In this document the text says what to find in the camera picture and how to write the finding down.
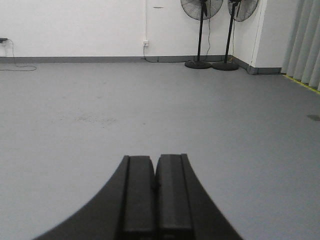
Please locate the white wall power socket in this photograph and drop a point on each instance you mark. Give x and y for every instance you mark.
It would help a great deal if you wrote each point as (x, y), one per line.
(145, 43)

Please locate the black pedestal fan left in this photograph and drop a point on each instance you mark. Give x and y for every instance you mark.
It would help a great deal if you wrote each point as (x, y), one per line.
(200, 10)

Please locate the black device on wall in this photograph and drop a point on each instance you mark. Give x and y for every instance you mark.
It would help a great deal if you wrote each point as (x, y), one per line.
(3, 39)

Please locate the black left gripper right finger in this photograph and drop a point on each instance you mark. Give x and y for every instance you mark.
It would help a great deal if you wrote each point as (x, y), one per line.
(184, 210)

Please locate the black pedestal fan right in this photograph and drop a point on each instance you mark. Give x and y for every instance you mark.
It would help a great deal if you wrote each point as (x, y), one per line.
(239, 10)

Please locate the black pedestal fan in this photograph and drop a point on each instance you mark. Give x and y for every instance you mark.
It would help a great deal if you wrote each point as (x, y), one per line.
(239, 10)
(200, 10)

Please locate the grey pleated curtain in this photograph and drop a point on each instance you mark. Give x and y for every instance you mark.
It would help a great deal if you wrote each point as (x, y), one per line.
(302, 56)

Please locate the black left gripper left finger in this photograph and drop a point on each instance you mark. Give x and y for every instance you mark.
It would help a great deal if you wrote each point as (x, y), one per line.
(124, 209)

